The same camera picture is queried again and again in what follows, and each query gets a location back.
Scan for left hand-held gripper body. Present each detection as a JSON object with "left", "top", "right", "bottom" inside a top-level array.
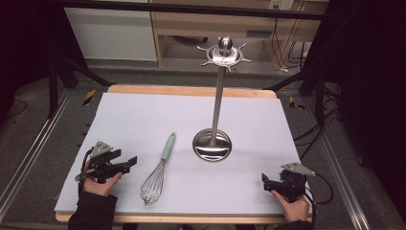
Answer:
[{"left": 83, "top": 140, "right": 131, "bottom": 185}]

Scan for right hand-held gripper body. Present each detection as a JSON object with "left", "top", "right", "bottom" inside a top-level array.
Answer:
[{"left": 270, "top": 161, "right": 317, "bottom": 203}]

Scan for whisk with mint green handle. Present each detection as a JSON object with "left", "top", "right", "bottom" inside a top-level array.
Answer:
[{"left": 140, "top": 131, "right": 177, "bottom": 206}]

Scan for steel utensil stand with hooks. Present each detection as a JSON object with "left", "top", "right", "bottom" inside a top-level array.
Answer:
[{"left": 192, "top": 35, "right": 254, "bottom": 163}]

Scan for person's left hand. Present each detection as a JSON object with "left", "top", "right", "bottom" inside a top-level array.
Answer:
[{"left": 82, "top": 159, "right": 124, "bottom": 197}]

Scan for person's right hand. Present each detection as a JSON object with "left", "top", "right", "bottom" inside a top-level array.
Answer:
[{"left": 271, "top": 189, "right": 311, "bottom": 224}]

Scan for white foam mat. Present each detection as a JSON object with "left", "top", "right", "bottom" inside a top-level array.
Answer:
[{"left": 54, "top": 92, "right": 313, "bottom": 216}]

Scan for yellow black striped tape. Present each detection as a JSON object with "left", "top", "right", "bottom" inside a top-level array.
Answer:
[
  {"left": 82, "top": 88, "right": 97, "bottom": 106},
  {"left": 288, "top": 96, "right": 306, "bottom": 111}
]

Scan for black metal stand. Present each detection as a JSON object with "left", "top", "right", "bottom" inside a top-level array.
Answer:
[
  {"left": 47, "top": 57, "right": 113, "bottom": 120},
  {"left": 262, "top": 69, "right": 327, "bottom": 127}
]

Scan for wooden table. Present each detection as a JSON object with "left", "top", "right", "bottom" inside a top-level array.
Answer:
[{"left": 55, "top": 83, "right": 313, "bottom": 225}]

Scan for white cabinet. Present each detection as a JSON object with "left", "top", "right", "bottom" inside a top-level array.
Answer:
[{"left": 63, "top": 6, "right": 158, "bottom": 62}]

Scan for black curtain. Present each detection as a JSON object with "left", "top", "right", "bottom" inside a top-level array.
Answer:
[
  {"left": 0, "top": 0, "right": 88, "bottom": 123},
  {"left": 302, "top": 0, "right": 406, "bottom": 222}
]

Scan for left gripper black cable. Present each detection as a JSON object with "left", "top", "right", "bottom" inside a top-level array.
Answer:
[{"left": 74, "top": 149, "right": 94, "bottom": 196}]

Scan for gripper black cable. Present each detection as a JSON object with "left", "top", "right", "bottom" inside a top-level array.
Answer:
[
  {"left": 74, "top": 149, "right": 94, "bottom": 196},
  {"left": 304, "top": 172, "right": 335, "bottom": 230}
]

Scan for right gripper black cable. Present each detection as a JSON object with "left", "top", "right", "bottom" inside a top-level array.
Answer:
[{"left": 304, "top": 172, "right": 335, "bottom": 230}]

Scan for aluminium floor rail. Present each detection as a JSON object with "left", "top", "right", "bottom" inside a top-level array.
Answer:
[
  {"left": 303, "top": 95, "right": 372, "bottom": 230},
  {"left": 0, "top": 88, "right": 75, "bottom": 222}
]

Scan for black floor cables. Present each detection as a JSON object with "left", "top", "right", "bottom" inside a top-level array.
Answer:
[{"left": 292, "top": 85, "right": 343, "bottom": 161}]

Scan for black cables under desk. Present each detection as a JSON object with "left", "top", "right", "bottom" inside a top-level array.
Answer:
[{"left": 270, "top": 17, "right": 309, "bottom": 73}]

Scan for black horizontal frame bar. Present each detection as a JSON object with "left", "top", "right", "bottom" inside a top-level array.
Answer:
[{"left": 59, "top": 0, "right": 324, "bottom": 21}]

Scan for white wall outlet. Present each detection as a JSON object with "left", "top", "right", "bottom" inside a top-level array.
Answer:
[{"left": 268, "top": 0, "right": 295, "bottom": 12}]

